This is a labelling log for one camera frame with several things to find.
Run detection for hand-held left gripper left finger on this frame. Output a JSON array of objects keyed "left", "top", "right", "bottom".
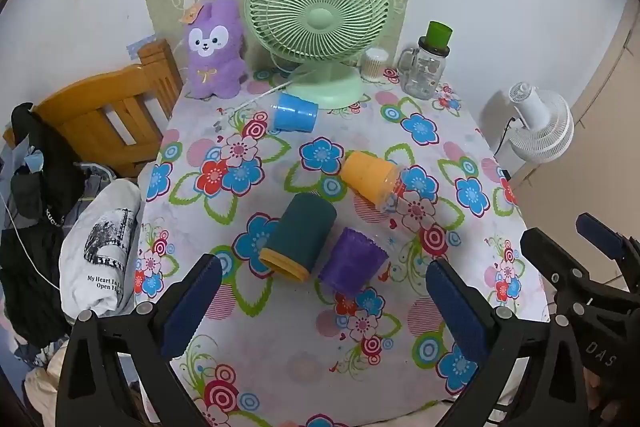
[{"left": 55, "top": 253, "right": 223, "bottom": 427}]

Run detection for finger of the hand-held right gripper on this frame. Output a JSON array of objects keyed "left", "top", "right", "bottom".
[
  {"left": 520, "top": 228, "right": 601, "bottom": 308},
  {"left": 575, "top": 213, "right": 640, "bottom": 268}
]

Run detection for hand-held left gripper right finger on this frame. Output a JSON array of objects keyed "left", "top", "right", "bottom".
[{"left": 425, "top": 258, "right": 588, "bottom": 427}]

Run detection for purple plastic cup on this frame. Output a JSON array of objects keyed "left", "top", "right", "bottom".
[{"left": 318, "top": 228, "right": 390, "bottom": 299}]

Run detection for dark green cup orange rim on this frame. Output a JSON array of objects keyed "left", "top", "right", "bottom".
[{"left": 258, "top": 193, "right": 337, "bottom": 283}]

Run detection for orange cup with clear base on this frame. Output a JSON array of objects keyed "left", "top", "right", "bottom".
[{"left": 340, "top": 151, "right": 407, "bottom": 212}]

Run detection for blue plastic cup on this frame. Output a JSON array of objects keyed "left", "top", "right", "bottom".
[{"left": 271, "top": 93, "right": 319, "bottom": 134}]

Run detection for small green cup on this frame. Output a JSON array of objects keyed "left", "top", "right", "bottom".
[{"left": 425, "top": 21, "right": 453, "bottom": 52}]

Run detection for white printed shirt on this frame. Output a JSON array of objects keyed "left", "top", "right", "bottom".
[{"left": 59, "top": 179, "right": 143, "bottom": 318}]

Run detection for floral tablecloth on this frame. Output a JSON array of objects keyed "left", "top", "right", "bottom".
[{"left": 134, "top": 67, "right": 551, "bottom": 427}]

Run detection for white floor fan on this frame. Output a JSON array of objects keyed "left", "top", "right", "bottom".
[{"left": 492, "top": 82, "right": 575, "bottom": 164}]

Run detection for striped cloth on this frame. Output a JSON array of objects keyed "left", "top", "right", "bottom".
[{"left": 75, "top": 162, "right": 121, "bottom": 218}]

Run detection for black clothes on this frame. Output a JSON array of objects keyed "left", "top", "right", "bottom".
[{"left": 0, "top": 103, "right": 88, "bottom": 348}]

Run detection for beige cloth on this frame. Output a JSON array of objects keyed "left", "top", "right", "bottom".
[{"left": 22, "top": 347, "right": 71, "bottom": 423}]

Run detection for blue face mask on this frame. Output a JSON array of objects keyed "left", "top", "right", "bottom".
[{"left": 20, "top": 147, "right": 48, "bottom": 175}]

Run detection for wooden chair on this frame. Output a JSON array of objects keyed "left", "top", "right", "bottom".
[{"left": 4, "top": 39, "right": 183, "bottom": 180}]

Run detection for glass mug jar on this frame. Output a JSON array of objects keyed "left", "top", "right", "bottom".
[{"left": 397, "top": 36, "right": 451, "bottom": 100}]

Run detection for cotton swab container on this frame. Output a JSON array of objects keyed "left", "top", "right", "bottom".
[{"left": 360, "top": 48, "right": 389, "bottom": 82}]

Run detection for purple plush toy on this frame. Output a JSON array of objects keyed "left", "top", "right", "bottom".
[{"left": 185, "top": 0, "right": 248, "bottom": 100}]

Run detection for blue paper scrap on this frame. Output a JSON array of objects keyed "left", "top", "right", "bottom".
[{"left": 126, "top": 34, "right": 156, "bottom": 58}]

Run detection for green desk fan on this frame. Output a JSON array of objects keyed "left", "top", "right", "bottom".
[{"left": 244, "top": 0, "right": 393, "bottom": 110}]

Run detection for black fan cable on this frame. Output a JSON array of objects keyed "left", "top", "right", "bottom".
[{"left": 492, "top": 116, "right": 518, "bottom": 155}]

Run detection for thin white cable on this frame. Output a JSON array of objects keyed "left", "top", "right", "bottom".
[{"left": 0, "top": 192, "right": 61, "bottom": 293}]

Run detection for white fan cable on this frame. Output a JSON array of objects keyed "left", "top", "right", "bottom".
[{"left": 215, "top": 82, "right": 296, "bottom": 130}]

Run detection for green cartoon wall poster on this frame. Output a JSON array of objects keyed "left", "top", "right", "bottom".
[{"left": 143, "top": 0, "right": 417, "bottom": 72}]

